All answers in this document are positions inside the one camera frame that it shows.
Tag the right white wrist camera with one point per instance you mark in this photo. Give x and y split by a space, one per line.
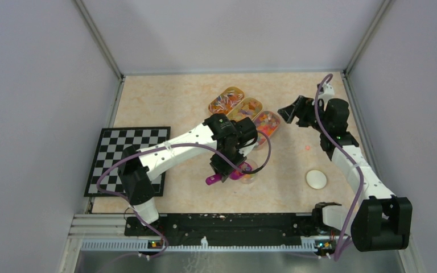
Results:
327 92

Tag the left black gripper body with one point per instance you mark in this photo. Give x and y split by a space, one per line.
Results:
222 164

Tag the clear plastic cup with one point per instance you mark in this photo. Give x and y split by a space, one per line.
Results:
248 166

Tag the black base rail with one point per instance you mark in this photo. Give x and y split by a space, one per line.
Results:
233 229

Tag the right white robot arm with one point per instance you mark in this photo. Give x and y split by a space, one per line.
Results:
378 219

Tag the black white checkerboard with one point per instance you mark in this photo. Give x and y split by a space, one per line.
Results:
110 145

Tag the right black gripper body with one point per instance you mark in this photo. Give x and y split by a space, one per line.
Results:
308 118

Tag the purple plastic scoop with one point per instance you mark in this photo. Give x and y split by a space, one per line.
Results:
235 175

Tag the white round lid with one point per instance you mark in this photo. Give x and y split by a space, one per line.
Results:
316 179

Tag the tray of yellow purple candies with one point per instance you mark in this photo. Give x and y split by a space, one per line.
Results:
248 108

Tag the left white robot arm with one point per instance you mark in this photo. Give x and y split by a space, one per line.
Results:
230 142

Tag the tray of orange pink candies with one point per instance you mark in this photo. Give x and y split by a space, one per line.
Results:
267 122

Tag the tray of striped candies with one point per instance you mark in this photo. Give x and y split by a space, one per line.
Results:
226 101

